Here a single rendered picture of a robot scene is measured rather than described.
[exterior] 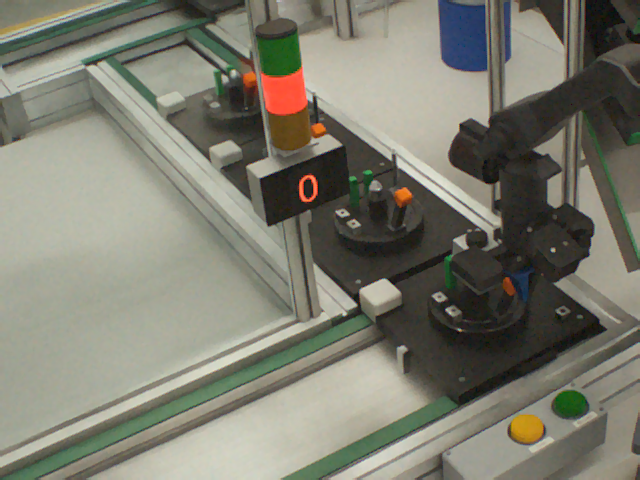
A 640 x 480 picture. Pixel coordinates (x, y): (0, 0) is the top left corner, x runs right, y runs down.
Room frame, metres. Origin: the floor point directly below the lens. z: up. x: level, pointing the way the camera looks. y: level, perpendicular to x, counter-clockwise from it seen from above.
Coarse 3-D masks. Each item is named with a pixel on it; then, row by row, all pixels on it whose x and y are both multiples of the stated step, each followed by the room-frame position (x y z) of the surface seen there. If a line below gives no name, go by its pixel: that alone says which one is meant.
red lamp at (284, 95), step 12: (300, 72) 1.13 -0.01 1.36; (264, 84) 1.13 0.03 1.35; (276, 84) 1.12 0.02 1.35; (288, 84) 1.12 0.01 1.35; (300, 84) 1.13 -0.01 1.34; (264, 96) 1.14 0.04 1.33; (276, 96) 1.12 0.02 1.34; (288, 96) 1.12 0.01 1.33; (300, 96) 1.12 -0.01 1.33; (276, 108) 1.12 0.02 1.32; (288, 108) 1.12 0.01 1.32; (300, 108) 1.12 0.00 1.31
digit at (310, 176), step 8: (320, 160) 1.13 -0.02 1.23; (304, 168) 1.12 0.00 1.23; (312, 168) 1.12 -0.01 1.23; (320, 168) 1.13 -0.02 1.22; (288, 176) 1.11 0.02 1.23; (296, 176) 1.11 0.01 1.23; (304, 176) 1.12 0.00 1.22; (312, 176) 1.12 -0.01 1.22; (320, 176) 1.13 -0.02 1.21; (296, 184) 1.11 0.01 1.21; (304, 184) 1.12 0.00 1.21; (312, 184) 1.12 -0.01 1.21; (320, 184) 1.13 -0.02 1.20; (296, 192) 1.11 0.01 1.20; (304, 192) 1.12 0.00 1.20; (312, 192) 1.12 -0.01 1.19; (320, 192) 1.13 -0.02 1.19; (296, 200) 1.11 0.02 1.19; (304, 200) 1.12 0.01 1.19; (312, 200) 1.12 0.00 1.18; (320, 200) 1.13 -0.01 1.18; (296, 208) 1.11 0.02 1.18; (304, 208) 1.11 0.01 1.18
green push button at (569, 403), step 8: (560, 392) 0.93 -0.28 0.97; (568, 392) 0.93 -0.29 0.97; (576, 392) 0.93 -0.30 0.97; (560, 400) 0.92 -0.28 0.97; (568, 400) 0.92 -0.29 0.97; (576, 400) 0.91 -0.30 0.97; (584, 400) 0.91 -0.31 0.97; (560, 408) 0.91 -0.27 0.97; (568, 408) 0.90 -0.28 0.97; (576, 408) 0.90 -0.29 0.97; (584, 408) 0.90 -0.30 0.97; (568, 416) 0.90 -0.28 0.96; (576, 416) 0.90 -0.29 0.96
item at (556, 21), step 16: (544, 0) 1.35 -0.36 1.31; (560, 0) 1.31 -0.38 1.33; (592, 0) 1.38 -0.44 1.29; (608, 0) 1.38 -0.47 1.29; (560, 16) 1.31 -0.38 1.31; (592, 16) 1.35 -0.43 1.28; (608, 16) 1.35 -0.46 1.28; (560, 32) 1.31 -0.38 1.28; (592, 32) 1.32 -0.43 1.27; (592, 48) 1.24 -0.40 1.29; (608, 96) 1.19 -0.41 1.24; (608, 112) 1.19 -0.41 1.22; (624, 112) 1.19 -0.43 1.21; (624, 128) 1.15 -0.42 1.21
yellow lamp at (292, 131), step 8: (296, 112) 1.12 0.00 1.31; (304, 112) 1.13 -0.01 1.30; (272, 120) 1.13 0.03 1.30; (280, 120) 1.12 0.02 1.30; (288, 120) 1.12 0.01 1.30; (296, 120) 1.12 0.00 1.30; (304, 120) 1.13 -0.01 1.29; (272, 128) 1.13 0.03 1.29; (280, 128) 1.12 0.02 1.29; (288, 128) 1.12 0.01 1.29; (296, 128) 1.12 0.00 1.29; (304, 128) 1.12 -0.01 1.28; (272, 136) 1.13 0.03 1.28; (280, 136) 1.12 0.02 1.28; (288, 136) 1.12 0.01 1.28; (296, 136) 1.12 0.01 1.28; (304, 136) 1.12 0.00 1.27; (272, 144) 1.14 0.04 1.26; (280, 144) 1.12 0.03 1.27; (288, 144) 1.12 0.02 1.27; (296, 144) 1.12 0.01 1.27; (304, 144) 1.12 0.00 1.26
